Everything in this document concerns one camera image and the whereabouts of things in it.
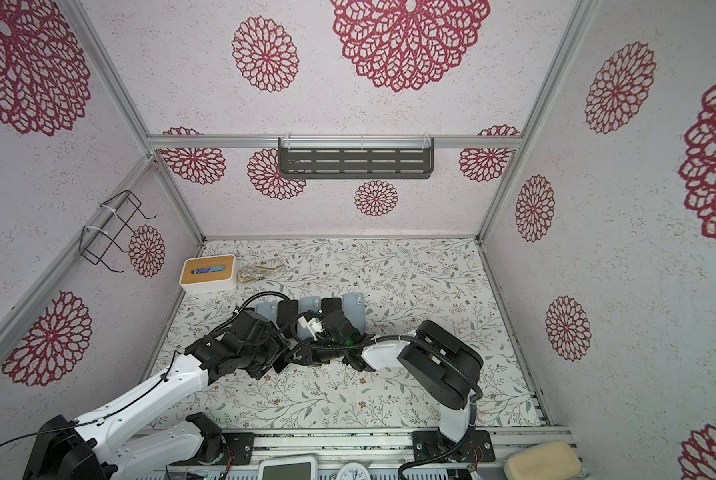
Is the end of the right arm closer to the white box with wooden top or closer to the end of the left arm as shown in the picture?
the end of the left arm

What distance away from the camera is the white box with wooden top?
1045 millimetres

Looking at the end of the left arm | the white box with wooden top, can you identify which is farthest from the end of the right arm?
the white box with wooden top
